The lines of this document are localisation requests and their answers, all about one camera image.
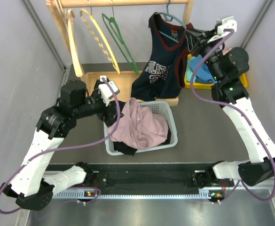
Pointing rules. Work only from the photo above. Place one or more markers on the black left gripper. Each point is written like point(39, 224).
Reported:
point(109, 119)

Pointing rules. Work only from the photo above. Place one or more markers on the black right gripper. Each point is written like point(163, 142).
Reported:
point(194, 37)

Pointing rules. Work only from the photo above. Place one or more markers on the black tank top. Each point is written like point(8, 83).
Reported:
point(125, 149)

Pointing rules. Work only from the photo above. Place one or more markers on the pink tank top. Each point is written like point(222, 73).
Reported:
point(139, 127)

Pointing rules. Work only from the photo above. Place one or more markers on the blue plastic hanger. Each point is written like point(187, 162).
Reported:
point(168, 18)

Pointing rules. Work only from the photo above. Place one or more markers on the navy maroon-trimmed jersey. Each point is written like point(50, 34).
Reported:
point(163, 75)

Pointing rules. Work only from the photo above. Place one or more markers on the green plastic hanger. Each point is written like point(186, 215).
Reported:
point(113, 28)

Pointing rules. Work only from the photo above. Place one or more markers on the yellow metal-hook hanger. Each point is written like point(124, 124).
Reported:
point(101, 39)

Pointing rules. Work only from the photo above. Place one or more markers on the beige wooden hanger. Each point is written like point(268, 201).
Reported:
point(68, 16)

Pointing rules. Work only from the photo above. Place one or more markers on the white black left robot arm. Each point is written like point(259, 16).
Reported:
point(28, 185)

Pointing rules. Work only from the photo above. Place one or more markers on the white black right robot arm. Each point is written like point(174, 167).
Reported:
point(231, 95)

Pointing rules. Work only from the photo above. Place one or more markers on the pink floral hat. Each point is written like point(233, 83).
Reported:
point(227, 51)

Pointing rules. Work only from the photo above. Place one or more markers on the wooden clothes rack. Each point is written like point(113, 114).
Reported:
point(125, 78)

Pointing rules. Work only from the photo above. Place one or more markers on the blue bucket hat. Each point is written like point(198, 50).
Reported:
point(203, 75)

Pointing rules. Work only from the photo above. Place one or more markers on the white plastic laundry basket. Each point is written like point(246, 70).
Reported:
point(170, 131)

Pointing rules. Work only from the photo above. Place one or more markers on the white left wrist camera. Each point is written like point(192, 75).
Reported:
point(105, 91)

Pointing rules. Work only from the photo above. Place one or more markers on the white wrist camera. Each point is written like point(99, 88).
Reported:
point(105, 91)
point(221, 28)

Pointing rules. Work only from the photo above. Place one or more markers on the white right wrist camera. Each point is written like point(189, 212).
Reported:
point(221, 28)

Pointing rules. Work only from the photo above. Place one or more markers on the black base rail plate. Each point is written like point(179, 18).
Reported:
point(151, 178)

